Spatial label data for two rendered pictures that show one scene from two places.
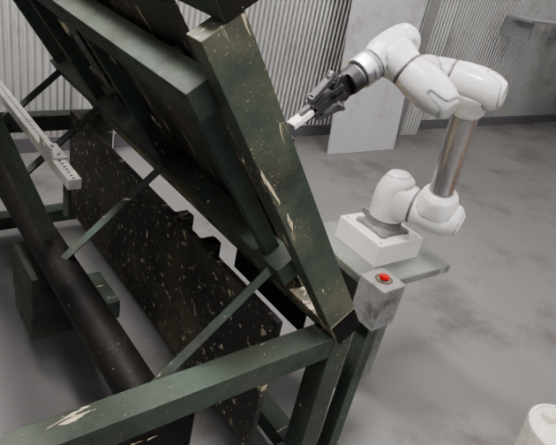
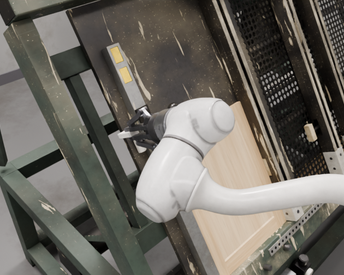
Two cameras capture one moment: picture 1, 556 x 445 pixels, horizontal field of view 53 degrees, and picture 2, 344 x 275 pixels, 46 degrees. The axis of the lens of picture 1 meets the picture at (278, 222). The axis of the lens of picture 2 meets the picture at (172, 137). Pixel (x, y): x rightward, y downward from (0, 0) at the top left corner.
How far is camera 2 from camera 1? 1.81 m
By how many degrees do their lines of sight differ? 72
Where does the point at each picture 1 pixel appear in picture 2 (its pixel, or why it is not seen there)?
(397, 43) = (177, 113)
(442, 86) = (142, 178)
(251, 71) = (27, 64)
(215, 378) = (87, 263)
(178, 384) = (77, 245)
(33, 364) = not seen: hidden behind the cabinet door
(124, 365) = not seen: hidden behind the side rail
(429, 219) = not seen: outside the picture
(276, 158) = (60, 138)
